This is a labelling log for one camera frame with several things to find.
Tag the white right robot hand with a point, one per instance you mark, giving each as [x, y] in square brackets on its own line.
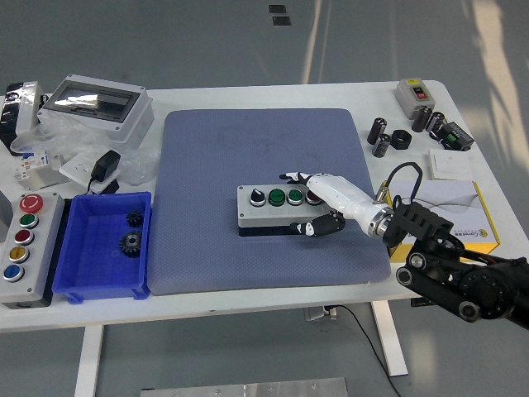
[339, 194]

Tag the grey four-button control box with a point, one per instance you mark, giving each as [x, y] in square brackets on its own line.
[268, 215]

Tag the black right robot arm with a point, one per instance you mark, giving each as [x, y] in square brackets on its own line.
[487, 285]

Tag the grey five-button control box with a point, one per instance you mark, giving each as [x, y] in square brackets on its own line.
[37, 264]

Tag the black cylindrical capacitor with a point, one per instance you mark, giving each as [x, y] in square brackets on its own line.
[436, 123]
[421, 119]
[378, 130]
[382, 144]

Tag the black hex nut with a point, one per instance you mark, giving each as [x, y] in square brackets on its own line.
[401, 140]

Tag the yellow and white cardboard box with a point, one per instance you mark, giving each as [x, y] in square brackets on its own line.
[463, 198]

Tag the black module with green terminal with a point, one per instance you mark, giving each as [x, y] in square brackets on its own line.
[454, 136]

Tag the black table control panel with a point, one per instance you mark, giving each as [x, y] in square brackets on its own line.
[418, 303]

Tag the blue-grey table mat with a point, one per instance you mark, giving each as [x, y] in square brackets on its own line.
[206, 165]

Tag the white table leg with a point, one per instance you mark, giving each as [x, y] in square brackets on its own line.
[390, 343]
[89, 360]

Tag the black floor hatch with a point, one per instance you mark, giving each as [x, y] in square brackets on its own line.
[281, 20]
[277, 9]

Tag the small black bevel gear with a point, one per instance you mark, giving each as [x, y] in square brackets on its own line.
[134, 218]

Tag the silver metal plate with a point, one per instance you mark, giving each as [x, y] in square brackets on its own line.
[248, 388]

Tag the large black bevel gear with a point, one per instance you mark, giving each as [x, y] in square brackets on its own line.
[126, 248]

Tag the black power adapter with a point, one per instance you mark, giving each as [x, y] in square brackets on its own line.
[105, 165]

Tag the blue plastic bin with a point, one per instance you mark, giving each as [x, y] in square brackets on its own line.
[95, 264]

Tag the clear plastic bag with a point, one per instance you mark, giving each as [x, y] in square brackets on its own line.
[74, 136]

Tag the black and white wrapped device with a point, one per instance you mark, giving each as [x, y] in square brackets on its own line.
[27, 107]

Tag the white wall switch plate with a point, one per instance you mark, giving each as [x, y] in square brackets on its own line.
[450, 165]

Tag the grey two-button switch box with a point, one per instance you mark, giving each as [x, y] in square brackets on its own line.
[407, 99]

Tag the grey enclosure with clear lid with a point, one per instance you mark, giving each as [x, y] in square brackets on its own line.
[132, 124]

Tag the white wall socket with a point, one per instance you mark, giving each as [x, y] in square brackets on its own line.
[78, 167]

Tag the silver metal bracket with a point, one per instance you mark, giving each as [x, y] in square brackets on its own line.
[43, 180]

